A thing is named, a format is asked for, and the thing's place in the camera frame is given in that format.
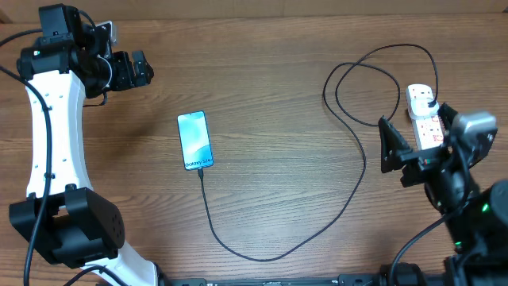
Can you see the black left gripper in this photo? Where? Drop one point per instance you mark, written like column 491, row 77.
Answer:
column 121, row 60

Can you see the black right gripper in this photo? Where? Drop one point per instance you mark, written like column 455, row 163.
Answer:
column 417, row 171

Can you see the Galaxy S24+ smartphone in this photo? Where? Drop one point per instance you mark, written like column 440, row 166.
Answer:
column 195, row 141

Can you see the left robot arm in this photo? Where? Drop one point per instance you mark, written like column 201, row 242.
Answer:
column 62, row 218

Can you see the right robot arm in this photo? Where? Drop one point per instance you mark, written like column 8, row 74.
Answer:
column 476, row 219

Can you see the white charger plug adapter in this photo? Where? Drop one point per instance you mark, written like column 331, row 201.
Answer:
column 420, row 109

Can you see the white power strip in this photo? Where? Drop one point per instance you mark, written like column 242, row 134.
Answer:
column 428, row 132

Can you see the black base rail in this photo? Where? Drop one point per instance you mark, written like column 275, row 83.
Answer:
column 341, row 280

